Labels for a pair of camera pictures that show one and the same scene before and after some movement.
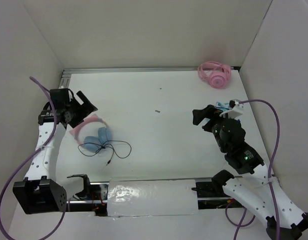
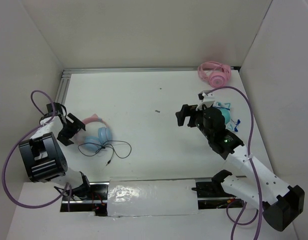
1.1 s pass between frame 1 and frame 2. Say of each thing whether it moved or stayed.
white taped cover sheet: stayed
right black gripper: moved
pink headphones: stayed
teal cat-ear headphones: stayed
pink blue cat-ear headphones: stayed
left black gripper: moved
